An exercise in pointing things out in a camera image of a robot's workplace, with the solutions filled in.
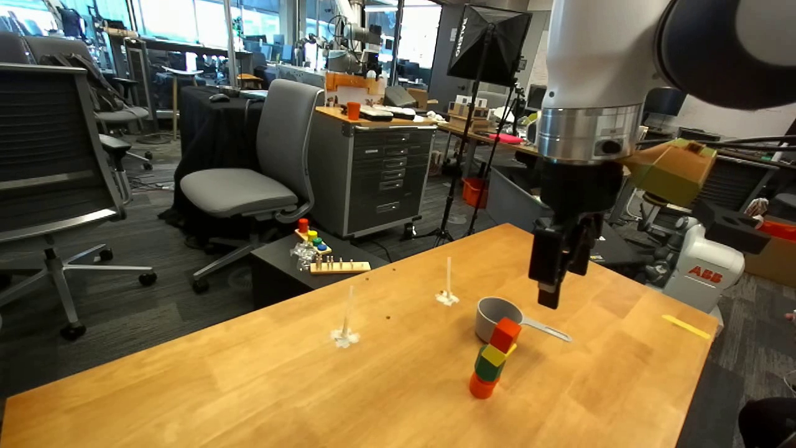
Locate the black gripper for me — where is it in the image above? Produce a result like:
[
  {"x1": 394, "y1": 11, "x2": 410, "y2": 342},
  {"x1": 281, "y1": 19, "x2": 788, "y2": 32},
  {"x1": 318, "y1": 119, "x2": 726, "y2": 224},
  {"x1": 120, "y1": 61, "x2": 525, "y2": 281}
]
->
[{"x1": 527, "y1": 155, "x2": 628, "y2": 312}]

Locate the red block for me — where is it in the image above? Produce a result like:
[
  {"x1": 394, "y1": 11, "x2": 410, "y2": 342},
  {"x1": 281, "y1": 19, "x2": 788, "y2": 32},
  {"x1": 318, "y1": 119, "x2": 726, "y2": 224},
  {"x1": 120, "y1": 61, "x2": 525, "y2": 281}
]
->
[{"x1": 487, "y1": 317, "x2": 525, "y2": 354}]

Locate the yellow block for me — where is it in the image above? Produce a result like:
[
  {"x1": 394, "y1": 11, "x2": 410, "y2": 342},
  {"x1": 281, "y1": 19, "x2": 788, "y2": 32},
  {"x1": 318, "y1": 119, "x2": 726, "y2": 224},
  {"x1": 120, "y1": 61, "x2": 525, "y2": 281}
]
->
[{"x1": 479, "y1": 342, "x2": 517, "y2": 374}]

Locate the green block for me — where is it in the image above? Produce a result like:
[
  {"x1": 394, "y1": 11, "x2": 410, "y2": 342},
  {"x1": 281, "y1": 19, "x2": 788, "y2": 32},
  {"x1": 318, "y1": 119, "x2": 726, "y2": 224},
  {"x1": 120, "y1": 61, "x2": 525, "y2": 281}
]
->
[{"x1": 472, "y1": 355, "x2": 505, "y2": 385}]

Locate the orange block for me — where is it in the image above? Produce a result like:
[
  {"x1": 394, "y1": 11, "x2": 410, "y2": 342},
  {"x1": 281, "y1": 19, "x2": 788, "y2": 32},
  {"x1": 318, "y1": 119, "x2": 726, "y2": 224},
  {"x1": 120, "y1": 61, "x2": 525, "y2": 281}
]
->
[{"x1": 469, "y1": 372, "x2": 499, "y2": 404}]

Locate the yellow block strip toy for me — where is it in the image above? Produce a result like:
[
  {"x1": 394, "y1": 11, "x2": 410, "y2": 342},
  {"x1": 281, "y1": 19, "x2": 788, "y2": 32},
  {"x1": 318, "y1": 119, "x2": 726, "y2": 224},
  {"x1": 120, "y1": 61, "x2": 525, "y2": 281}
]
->
[{"x1": 309, "y1": 257, "x2": 374, "y2": 277}]

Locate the black equipment case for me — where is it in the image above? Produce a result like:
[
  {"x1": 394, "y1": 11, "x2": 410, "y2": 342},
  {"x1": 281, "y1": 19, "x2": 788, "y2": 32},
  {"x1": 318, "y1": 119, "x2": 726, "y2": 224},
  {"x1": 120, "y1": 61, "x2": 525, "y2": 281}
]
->
[{"x1": 594, "y1": 217, "x2": 656, "y2": 268}]

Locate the gray storage bin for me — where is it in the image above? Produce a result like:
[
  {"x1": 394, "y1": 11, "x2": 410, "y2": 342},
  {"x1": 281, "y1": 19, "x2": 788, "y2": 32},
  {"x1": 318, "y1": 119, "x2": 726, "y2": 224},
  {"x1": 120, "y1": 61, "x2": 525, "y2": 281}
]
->
[{"x1": 485, "y1": 165, "x2": 543, "y2": 235}]

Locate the red bucket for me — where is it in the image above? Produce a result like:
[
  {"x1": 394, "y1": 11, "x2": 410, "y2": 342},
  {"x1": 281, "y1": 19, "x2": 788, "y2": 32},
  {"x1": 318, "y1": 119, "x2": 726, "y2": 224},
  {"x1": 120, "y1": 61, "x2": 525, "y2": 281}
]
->
[{"x1": 460, "y1": 175, "x2": 494, "y2": 209}]

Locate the cluttered wooden desk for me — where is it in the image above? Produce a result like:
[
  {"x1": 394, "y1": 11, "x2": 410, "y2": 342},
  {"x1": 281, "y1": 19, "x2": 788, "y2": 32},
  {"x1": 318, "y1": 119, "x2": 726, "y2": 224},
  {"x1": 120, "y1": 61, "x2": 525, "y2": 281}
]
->
[{"x1": 439, "y1": 119, "x2": 543, "y2": 182}]

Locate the white peg stand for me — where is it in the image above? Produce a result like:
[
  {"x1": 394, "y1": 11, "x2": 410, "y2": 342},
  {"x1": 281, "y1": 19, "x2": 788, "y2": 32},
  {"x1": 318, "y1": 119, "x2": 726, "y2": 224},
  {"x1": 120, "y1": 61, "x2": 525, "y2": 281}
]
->
[
  {"x1": 328, "y1": 285, "x2": 364, "y2": 352},
  {"x1": 435, "y1": 253, "x2": 460, "y2": 309}
]

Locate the white ABB robot body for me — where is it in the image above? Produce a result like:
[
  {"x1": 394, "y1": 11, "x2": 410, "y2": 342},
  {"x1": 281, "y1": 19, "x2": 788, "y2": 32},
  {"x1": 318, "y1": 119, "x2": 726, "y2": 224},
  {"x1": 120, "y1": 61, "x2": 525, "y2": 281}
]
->
[{"x1": 661, "y1": 217, "x2": 747, "y2": 317}]

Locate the yellow tape strip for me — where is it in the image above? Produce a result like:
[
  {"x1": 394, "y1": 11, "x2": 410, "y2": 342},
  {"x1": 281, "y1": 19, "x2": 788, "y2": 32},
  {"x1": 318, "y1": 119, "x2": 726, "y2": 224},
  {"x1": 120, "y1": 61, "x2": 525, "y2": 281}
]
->
[{"x1": 659, "y1": 312, "x2": 717, "y2": 344}]

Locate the black light stand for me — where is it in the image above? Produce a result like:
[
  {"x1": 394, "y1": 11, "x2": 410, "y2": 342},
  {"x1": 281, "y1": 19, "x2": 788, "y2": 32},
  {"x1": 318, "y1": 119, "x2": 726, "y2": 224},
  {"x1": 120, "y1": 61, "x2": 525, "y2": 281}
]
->
[{"x1": 434, "y1": 48, "x2": 500, "y2": 243}]

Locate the black mesh chair with armrests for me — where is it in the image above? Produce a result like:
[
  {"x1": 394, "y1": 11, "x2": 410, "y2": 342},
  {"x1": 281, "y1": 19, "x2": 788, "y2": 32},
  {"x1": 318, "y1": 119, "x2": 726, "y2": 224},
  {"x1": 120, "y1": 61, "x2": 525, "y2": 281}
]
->
[{"x1": 709, "y1": 148, "x2": 781, "y2": 243}]

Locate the gray drawer cabinet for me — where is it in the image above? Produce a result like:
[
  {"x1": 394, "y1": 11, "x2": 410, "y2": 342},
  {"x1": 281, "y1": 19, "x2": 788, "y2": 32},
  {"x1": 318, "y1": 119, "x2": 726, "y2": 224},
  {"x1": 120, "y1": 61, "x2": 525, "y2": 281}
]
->
[{"x1": 307, "y1": 104, "x2": 440, "y2": 241}]

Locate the cardboard box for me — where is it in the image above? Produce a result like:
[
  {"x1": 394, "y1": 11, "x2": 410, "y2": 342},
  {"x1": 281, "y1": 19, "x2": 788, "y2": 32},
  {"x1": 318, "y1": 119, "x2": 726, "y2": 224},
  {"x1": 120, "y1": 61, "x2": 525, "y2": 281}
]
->
[{"x1": 744, "y1": 217, "x2": 796, "y2": 289}]

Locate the black softbox light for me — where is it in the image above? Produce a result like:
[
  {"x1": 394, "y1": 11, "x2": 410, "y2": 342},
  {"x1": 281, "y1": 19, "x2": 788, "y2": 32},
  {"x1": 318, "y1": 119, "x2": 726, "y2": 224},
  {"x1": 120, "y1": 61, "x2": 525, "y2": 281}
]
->
[{"x1": 445, "y1": 8, "x2": 532, "y2": 88}]

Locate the colourful wooden stacking toy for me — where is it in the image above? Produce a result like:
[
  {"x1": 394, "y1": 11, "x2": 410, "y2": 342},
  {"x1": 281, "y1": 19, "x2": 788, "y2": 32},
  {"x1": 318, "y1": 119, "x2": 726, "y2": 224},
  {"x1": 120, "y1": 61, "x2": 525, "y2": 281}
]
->
[{"x1": 292, "y1": 217, "x2": 333, "y2": 260}]

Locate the black rounded object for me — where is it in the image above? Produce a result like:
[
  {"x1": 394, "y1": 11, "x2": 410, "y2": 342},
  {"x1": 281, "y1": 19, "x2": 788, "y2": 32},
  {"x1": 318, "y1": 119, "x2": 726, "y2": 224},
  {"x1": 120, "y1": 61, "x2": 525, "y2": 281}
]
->
[{"x1": 736, "y1": 395, "x2": 796, "y2": 448}]

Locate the crumpled clear plastic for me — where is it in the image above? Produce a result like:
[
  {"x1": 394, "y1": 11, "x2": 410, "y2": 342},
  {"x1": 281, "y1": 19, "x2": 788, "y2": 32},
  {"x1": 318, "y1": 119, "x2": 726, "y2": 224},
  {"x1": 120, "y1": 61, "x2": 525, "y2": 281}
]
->
[{"x1": 288, "y1": 241, "x2": 322, "y2": 273}]

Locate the low black side table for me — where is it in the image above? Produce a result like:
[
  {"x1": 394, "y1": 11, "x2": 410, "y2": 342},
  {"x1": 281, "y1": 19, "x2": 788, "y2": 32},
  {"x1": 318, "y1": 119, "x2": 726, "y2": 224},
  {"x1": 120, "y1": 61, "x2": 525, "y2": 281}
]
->
[{"x1": 249, "y1": 231, "x2": 394, "y2": 309}]

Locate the gray office chair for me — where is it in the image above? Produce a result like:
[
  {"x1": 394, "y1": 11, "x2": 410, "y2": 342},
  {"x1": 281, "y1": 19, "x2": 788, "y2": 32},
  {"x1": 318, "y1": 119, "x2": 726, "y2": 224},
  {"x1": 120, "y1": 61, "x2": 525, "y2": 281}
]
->
[{"x1": 176, "y1": 78, "x2": 327, "y2": 293}]

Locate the black cloth covered table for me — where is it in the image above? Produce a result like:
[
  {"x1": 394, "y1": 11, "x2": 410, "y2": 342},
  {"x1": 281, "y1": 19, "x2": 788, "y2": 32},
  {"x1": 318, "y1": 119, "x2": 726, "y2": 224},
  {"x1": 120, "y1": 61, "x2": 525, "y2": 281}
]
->
[{"x1": 169, "y1": 82, "x2": 268, "y2": 243}]

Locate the black mesh office chair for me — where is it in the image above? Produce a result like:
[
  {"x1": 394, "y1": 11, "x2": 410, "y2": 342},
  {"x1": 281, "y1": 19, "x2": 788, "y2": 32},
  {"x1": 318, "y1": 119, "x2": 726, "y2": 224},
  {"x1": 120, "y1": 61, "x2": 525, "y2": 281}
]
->
[{"x1": 0, "y1": 61, "x2": 160, "y2": 344}]

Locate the gray pot with handle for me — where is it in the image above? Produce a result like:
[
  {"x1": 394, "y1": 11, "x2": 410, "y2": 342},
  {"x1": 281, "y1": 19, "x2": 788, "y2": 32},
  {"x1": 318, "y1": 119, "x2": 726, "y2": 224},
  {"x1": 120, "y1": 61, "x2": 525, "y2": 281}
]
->
[{"x1": 472, "y1": 297, "x2": 576, "y2": 347}]

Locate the orange green wrist camera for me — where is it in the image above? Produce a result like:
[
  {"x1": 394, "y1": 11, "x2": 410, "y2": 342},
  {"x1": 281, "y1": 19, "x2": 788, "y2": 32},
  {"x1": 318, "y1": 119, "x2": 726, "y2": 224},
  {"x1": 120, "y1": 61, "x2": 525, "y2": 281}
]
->
[{"x1": 624, "y1": 138, "x2": 720, "y2": 209}]

